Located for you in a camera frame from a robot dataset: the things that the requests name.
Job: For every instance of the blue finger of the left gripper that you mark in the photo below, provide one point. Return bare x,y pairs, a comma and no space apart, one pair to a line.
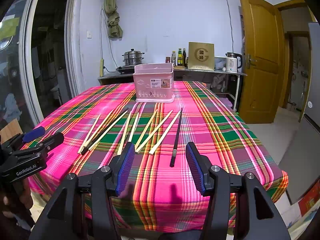
51,142
34,134

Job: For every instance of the black chopstick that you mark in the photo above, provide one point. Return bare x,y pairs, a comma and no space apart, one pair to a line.
174,151
105,126

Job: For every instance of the white electric kettle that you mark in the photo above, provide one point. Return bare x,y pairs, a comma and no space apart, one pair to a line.
234,61

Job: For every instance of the gold paper gift bag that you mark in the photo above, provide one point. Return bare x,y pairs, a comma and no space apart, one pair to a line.
201,56

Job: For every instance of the green oil bottle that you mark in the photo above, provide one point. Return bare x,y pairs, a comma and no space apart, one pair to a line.
180,57

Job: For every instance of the pink plastic utensil caddy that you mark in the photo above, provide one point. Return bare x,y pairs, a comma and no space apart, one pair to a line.
154,82

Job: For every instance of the yellow power strip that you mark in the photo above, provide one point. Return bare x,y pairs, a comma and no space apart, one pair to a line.
101,72

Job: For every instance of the olive green knotted curtain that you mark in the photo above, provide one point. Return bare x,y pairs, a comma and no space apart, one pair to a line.
113,18

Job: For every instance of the clear plastic bottle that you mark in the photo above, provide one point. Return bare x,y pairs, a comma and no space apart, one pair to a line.
173,58

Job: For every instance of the light wooden chopstick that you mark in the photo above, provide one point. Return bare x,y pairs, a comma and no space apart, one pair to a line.
88,134
154,148
107,131
120,149
133,128
152,133
145,129
86,143

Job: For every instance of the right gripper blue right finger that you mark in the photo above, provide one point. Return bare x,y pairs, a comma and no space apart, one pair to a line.
199,166

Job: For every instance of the person left hand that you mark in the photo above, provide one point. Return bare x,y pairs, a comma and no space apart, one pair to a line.
16,199

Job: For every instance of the wooden cutting board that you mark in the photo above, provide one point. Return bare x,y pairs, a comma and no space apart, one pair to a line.
180,68

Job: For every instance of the low metal stove cabinet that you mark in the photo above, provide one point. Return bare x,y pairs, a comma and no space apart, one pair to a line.
115,78

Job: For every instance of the pink plaid tablecloth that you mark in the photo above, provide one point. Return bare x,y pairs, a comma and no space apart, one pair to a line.
157,197

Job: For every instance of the black induction cooker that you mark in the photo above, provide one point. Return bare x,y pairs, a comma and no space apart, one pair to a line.
129,69

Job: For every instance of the yellow wooden door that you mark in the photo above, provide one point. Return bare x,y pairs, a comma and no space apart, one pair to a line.
264,56

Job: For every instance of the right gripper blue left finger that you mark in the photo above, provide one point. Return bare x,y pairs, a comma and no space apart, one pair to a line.
121,167

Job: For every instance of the dark soy sauce bottle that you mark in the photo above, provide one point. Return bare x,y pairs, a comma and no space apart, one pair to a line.
184,57

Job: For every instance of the metal kitchen shelf rack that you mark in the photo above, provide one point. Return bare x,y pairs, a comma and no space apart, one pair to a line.
222,83

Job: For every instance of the stainless steel steamer pot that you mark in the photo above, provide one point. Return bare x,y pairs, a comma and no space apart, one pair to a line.
133,57

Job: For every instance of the white wall switch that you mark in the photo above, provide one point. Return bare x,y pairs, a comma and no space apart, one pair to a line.
89,34

